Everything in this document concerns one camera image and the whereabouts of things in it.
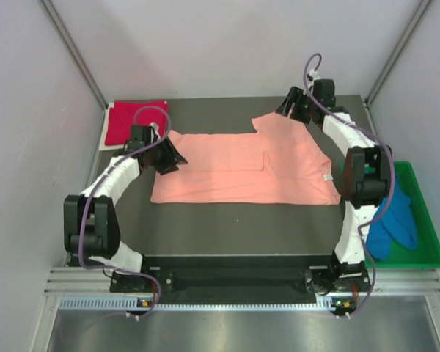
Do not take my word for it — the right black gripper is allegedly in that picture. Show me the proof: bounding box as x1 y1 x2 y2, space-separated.
276 87 318 125

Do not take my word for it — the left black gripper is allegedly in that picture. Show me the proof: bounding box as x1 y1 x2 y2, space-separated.
145 136 187 175

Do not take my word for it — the salmon pink t shirt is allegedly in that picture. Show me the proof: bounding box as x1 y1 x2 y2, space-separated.
150 113 340 205

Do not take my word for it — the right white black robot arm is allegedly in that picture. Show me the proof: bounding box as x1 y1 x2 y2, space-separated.
276 80 392 290

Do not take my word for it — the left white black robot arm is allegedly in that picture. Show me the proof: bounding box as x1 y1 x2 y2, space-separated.
63 138 188 291

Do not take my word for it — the folded red t shirt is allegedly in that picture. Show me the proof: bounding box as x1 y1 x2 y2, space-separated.
103 100 169 147

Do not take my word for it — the blue t shirt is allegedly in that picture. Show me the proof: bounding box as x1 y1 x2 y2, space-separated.
366 179 418 260

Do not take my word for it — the green plastic bin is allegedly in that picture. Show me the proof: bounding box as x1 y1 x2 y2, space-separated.
373 161 440 269

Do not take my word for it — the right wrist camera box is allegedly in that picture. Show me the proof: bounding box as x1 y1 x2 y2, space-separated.
312 78 336 109

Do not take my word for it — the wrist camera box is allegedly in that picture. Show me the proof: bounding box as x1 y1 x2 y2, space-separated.
127 125 153 150
312 78 336 109

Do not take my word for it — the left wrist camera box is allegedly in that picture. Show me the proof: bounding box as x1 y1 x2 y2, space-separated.
127 125 153 150

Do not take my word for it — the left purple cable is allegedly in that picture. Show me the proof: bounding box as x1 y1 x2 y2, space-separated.
76 105 172 320

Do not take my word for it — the purple cable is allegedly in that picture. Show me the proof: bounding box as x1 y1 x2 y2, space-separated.
302 54 395 318
76 105 172 320

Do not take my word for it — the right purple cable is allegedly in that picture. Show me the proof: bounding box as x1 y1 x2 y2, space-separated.
302 54 395 318

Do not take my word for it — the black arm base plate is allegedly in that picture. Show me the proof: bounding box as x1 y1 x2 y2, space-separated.
109 255 371 295

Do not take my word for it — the slotted grey cable duct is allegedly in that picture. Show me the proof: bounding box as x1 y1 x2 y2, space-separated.
59 295 356 312

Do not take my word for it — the right aluminium frame post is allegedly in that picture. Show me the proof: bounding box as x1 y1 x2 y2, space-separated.
364 0 433 108

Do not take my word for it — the aluminium frame post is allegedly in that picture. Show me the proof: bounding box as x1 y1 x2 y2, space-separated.
364 0 433 108
38 0 108 109

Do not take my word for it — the left aluminium frame post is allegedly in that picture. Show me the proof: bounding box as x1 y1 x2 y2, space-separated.
38 0 108 109

